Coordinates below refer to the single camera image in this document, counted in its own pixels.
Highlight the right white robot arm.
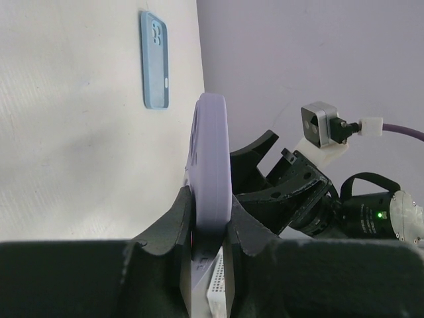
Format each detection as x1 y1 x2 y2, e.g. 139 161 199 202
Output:
230 130 423 244

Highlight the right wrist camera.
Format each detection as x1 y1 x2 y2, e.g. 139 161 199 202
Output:
294 101 348 169

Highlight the phone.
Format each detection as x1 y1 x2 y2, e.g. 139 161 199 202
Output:
139 11 169 110
185 93 233 235

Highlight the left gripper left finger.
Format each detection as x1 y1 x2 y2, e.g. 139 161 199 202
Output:
1 187 194 317

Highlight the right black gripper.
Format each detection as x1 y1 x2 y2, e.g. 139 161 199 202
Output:
230 130 333 235

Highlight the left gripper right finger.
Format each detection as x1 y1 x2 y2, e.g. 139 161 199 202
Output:
223 200 423 317

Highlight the right white cable duct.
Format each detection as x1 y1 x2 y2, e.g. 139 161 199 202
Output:
206 252 227 318

